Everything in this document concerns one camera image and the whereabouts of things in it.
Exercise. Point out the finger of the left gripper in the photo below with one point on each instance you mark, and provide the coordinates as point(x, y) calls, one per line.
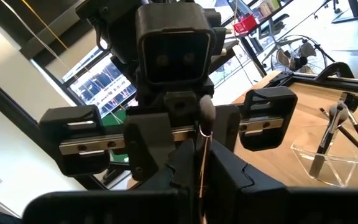
point(227, 124)
point(148, 140)

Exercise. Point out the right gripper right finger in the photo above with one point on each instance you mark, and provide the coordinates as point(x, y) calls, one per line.
point(275, 207)

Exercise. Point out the black frame clamp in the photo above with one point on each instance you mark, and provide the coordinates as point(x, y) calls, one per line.
point(323, 71)

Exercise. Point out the large office window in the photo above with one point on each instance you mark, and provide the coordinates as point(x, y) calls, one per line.
point(98, 84)

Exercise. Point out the red storage bin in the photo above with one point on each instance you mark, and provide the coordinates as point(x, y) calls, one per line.
point(245, 25)

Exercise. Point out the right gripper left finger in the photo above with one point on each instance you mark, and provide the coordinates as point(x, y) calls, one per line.
point(120, 208)

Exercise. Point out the black aluminium table frame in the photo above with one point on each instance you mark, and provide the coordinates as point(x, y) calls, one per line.
point(353, 85)

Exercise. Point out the black floor fan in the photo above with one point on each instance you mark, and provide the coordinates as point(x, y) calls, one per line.
point(297, 59)

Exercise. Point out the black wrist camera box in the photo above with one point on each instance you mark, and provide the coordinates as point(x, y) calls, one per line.
point(176, 56)

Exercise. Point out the thin black pencil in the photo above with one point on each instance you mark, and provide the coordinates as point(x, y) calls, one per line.
point(207, 112)

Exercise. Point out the clear acrylic brush organizer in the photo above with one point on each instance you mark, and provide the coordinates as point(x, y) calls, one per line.
point(337, 168)

